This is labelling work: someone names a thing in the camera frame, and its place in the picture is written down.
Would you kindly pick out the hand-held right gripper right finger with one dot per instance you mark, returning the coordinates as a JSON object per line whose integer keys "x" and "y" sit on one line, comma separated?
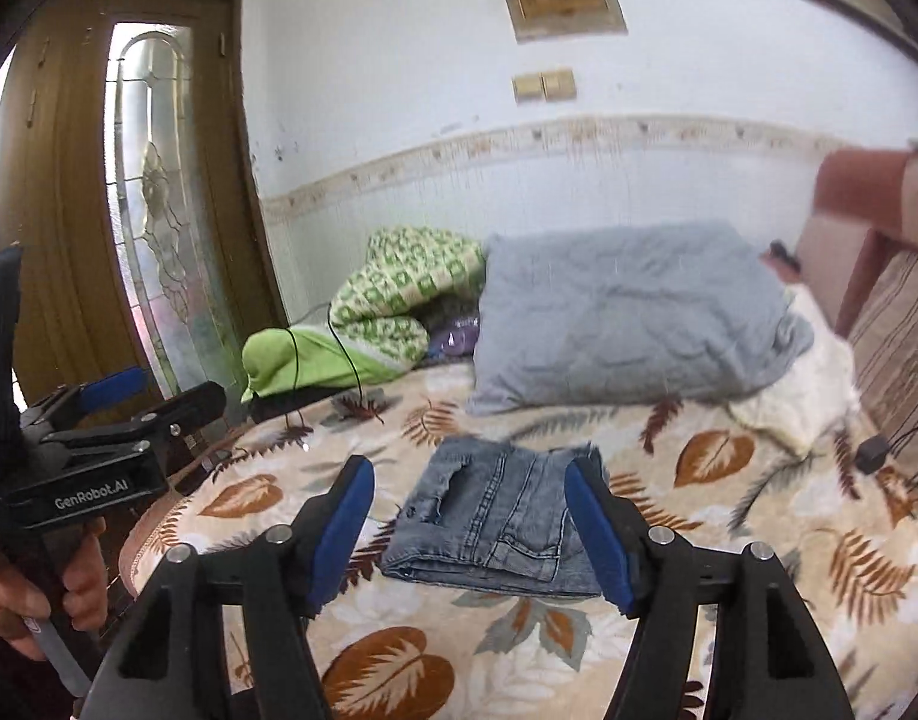
{"x": 601, "y": 540}

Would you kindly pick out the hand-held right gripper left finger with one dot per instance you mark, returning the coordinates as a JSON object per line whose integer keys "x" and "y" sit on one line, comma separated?
{"x": 339, "y": 532}

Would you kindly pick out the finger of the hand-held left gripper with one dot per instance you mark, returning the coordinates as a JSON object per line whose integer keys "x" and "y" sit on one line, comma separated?
{"x": 114, "y": 386}
{"x": 189, "y": 401}

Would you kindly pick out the blue denim pants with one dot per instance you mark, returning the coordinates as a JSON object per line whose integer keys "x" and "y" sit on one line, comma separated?
{"x": 489, "y": 510}

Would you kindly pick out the person's left hand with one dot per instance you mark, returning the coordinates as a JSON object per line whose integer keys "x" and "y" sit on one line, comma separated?
{"x": 9, "y": 600}

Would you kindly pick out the lime green cloth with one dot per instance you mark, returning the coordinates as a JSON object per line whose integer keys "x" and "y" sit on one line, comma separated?
{"x": 309, "y": 361}

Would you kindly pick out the leaf-print blanket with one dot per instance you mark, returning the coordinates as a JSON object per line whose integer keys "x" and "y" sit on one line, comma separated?
{"x": 729, "y": 540}

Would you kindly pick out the wooden door with glass pane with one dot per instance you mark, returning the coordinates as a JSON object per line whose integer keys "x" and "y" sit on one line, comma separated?
{"x": 76, "y": 202}

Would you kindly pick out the dark red clothing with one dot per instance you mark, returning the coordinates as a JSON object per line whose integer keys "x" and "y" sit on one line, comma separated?
{"x": 9, "y": 690}

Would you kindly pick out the grey pillow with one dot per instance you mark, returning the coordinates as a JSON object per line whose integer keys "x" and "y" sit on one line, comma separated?
{"x": 624, "y": 315}

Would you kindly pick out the purple cloth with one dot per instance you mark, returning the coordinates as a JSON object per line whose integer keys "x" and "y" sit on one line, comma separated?
{"x": 455, "y": 337}

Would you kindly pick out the green patterned quilt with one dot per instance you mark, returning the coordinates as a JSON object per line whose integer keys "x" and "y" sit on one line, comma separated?
{"x": 399, "y": 277}

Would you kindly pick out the white fluffy blanket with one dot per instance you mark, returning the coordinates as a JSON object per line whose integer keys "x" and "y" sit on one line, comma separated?
{"x": 804, "y": 390}

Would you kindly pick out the black charger adapter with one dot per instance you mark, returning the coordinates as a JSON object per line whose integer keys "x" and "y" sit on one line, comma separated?
{"x": 871, "y": 454}

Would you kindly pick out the striped cushion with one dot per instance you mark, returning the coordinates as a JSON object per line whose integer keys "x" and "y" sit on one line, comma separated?
{"x": 903, "y": 345}

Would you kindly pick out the brown padded headboard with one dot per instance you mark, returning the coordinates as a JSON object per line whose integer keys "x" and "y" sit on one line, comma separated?
{"x": 864, "y": 180}

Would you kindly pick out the beige light switch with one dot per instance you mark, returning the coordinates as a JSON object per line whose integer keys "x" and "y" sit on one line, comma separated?
{"x": 545, "y": 85}

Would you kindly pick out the beige wall panel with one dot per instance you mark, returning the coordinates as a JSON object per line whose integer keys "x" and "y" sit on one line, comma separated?
{"x": 564, "y": 1}

